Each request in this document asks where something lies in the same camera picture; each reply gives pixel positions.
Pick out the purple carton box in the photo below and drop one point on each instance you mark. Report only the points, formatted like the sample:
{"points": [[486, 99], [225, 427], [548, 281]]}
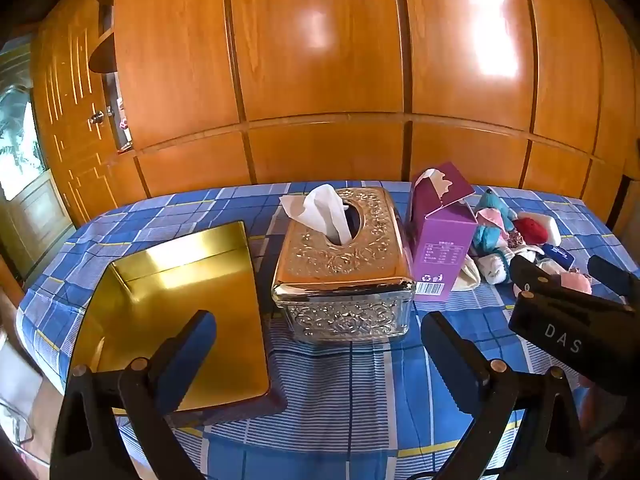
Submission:
{"points": [[442, 255]]}

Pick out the beige cloth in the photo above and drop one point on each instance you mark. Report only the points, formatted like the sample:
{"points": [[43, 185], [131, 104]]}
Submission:
{"points": [[467, 275]]}

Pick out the wooden wardrobe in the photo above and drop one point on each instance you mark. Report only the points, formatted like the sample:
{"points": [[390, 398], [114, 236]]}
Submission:
{"points": [[325, 60]]}

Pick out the white tissue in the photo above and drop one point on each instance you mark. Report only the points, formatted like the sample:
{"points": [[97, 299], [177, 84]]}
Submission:
{"points": [[320, 210]]}

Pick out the embossed metallic tissue box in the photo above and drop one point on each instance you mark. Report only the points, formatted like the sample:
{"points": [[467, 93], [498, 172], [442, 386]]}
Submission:
{"points": [[340, 270]]}

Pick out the metal door knob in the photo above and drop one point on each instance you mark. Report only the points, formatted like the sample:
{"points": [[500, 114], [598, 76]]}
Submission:
{"points": [[95, 118]]}

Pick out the dark blue packet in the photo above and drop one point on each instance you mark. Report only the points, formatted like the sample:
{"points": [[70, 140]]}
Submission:
{"points": [[555, 254]]}

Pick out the blue plaid bed sheet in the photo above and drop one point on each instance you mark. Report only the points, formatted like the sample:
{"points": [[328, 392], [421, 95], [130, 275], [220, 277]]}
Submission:
{"points": [[345, 400]]}

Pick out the white patterned sock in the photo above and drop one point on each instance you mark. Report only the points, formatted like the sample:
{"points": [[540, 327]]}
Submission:
{"points": [[494, 267]]}

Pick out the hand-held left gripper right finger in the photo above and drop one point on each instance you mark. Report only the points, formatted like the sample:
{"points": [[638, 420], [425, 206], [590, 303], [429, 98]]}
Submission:
{"points": [[445, 365]]}

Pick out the wooden door with frosted glass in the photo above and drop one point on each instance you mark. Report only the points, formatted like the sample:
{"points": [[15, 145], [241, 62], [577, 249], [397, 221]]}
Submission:
{"points": [[30, 210]]}

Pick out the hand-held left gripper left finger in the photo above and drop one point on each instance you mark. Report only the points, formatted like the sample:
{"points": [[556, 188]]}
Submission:
{"points": [[197, 355]]}

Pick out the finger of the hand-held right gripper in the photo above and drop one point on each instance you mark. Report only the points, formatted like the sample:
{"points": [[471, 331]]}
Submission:
{"points": [[532, 274], [614, 275]]}

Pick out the gold metal tray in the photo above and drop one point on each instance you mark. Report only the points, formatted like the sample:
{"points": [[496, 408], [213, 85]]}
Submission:
{"points": [[190, 280]]}

